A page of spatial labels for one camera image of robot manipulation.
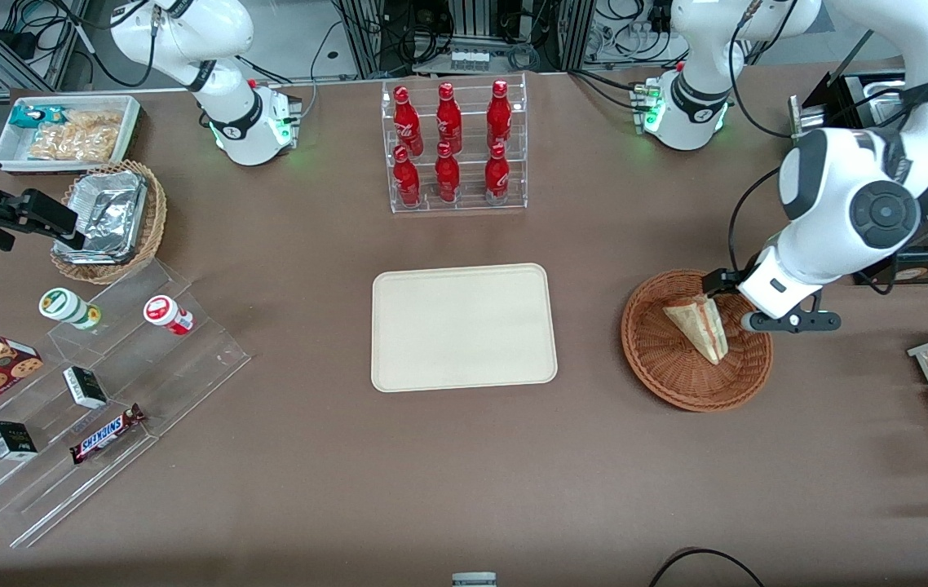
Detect triangular sandwich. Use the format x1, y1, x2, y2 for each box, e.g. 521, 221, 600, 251
663, 294, 731, 365

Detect round brown wicker basket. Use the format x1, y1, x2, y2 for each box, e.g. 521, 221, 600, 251
621, 269, 774, 413

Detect light woven wicker basket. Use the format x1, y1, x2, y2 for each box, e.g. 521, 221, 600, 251
51, 160, 168, 285

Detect beige rectangular serving tray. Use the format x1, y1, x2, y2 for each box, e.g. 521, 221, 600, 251
371, 263, 559, 394

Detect stacked aluminium foil trays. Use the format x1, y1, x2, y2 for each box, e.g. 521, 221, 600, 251
53, 170, 149, 265

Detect white rectangular snack bin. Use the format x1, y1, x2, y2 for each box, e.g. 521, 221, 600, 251
0, 95, 144, 174

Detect clear bag of chips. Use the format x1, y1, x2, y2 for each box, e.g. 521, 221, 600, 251
27, 109, 123, 163

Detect green sunflower lidded cup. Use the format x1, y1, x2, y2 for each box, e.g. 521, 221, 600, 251
38, 287, 103, 332

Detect teal snack packet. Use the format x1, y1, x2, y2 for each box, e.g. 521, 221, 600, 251
8, 104, 67, 130

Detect red lidded yogurt cup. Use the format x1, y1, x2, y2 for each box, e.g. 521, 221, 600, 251
143, 295, 195, 337

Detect small black carton box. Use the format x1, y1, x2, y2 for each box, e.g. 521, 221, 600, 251
0, 420, 39, 462
62, 366, 109, 410

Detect clear acrylic stepped shelf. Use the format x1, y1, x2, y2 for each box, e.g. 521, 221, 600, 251
0, 258, 252, 549

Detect Snickers chocolate bar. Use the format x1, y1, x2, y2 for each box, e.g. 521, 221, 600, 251
68, 403, 146, 466

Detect red cola bottle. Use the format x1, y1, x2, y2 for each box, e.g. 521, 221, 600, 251
486, 79, 513, 150
484, 143, 512, 205
392, 145, 423, 208
392, 86, 425, 157
434, 141, 462, 204
435, 82, 464, 154

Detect clear acrylic bottle rack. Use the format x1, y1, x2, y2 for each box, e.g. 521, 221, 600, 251
381, 73, 529, 215

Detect white power strip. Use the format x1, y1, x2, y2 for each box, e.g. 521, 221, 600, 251
448, 49, 493, 75

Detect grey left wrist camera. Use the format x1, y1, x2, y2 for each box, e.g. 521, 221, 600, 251
740, 309, 842, 334

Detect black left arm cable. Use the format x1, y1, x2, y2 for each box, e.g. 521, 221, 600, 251
727, 166, 784, 274

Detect black cable loop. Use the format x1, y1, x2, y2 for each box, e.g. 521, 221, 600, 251
647, 547, 767, 587

